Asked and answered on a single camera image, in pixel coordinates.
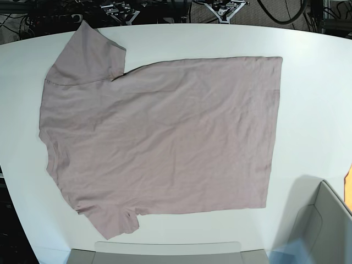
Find pink T-shirt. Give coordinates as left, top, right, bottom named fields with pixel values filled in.
left=39, top=22, right=283, bottom=239

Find grey tray bottom edge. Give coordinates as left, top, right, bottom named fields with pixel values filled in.
left=67, top=241, right=269, bottom=263

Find grey cardboard box right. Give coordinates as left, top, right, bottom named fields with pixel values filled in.
left=289, top=180, right=351, bottom=263

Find blue item bottom right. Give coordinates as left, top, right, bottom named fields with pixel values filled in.
left=268, top=239, right=309, bottom=264

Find orange item right edge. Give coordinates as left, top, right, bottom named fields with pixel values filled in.
left=343, top=167, right=351, bottom=207

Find thick black cable loop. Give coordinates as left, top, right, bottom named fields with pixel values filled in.
left=257, top=0, right=311, bottom=25

